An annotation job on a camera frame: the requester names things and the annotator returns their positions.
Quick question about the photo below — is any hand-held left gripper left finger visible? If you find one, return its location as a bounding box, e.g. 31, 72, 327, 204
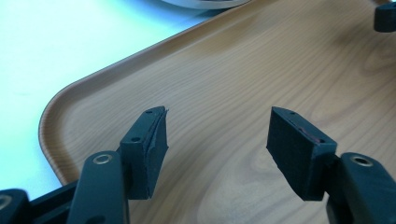
119, 105, 170, 201

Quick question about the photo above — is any wooden tray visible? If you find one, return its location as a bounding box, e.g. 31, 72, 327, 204
37, 0, 396, 224

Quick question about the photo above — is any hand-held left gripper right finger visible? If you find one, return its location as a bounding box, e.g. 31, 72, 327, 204
266, 105, 338, 202

